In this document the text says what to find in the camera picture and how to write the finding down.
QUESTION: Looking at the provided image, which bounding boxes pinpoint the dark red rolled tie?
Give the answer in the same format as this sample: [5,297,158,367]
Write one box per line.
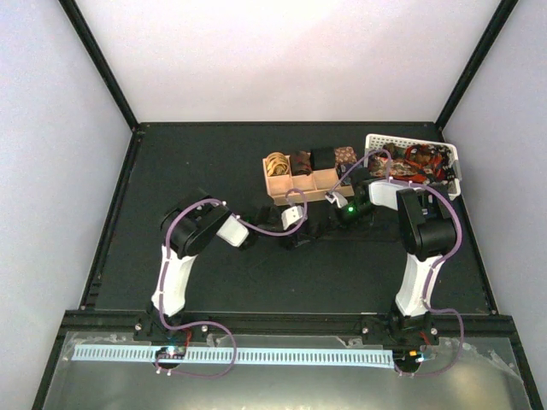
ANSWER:
[289,150,313,176]

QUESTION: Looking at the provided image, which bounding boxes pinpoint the black frame post left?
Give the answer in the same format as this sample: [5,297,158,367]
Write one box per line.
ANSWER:
[58,0,139,132]

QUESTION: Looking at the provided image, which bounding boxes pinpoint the brown patterned rolled tie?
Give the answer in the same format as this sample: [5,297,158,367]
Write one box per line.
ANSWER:
[334,146,357,165]

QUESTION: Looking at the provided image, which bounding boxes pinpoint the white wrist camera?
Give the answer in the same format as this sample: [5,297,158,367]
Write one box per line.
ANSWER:
[325,191,348,209]
[281,205,305,230]

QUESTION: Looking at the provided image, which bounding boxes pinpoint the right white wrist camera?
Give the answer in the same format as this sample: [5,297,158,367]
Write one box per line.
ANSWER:
[325,191,348,209]

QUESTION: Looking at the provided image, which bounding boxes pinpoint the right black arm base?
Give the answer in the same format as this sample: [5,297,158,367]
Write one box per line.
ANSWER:
[360,312,438,349]

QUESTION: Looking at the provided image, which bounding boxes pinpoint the black rolled tie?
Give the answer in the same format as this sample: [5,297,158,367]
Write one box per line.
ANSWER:
[309,147,336,172]

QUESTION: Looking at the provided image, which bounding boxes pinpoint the yellow rolled tie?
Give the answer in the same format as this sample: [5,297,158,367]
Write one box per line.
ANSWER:
[265,152,290,177]

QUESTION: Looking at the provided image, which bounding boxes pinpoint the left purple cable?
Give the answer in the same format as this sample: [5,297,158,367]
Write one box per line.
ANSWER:
[154,187,309,379]

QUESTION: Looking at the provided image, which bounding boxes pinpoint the long black tie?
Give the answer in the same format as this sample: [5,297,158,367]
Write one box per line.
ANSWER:
[301,218,400,243]

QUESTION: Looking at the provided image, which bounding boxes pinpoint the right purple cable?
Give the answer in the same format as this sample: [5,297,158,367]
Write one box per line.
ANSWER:
[330,149,466,378]

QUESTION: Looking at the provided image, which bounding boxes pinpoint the black frame post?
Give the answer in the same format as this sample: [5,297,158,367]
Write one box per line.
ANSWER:
[58,0,139,132]
[435,0,519,132]

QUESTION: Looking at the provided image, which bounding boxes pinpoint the purple cable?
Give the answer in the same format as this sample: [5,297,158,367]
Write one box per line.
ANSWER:
[154,187,309,379]
[330,149,466,378]

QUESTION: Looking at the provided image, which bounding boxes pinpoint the white plastic basket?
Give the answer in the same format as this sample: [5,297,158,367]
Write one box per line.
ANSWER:
[365,134,462,200]

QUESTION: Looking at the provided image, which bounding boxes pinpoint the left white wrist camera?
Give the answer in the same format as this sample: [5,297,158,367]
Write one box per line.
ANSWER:
[281,205,305,230]

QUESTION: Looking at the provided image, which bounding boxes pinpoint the black frame post right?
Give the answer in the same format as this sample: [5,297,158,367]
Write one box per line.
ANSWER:
[435,0,519,132]

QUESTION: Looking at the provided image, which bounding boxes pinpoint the light blue slotted cable duct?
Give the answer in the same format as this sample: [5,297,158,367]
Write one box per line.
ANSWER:
[71,344,394,370]

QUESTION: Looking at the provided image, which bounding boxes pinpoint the pile of patterned ties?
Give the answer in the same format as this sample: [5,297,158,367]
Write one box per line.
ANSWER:
[382,143,456,185]

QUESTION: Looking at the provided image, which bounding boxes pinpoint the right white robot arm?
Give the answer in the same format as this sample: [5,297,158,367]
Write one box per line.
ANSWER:
[325,178,462,344]

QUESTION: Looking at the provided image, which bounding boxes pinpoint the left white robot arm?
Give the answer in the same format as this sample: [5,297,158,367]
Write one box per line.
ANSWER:
[151,188,308,341]

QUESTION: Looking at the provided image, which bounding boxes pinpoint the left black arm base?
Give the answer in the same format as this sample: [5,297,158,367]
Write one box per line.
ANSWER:
[133,314,209,345]

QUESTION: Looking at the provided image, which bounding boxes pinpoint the wooden compartment tray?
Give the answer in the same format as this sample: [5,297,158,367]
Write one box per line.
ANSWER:
[262,158,338,205]

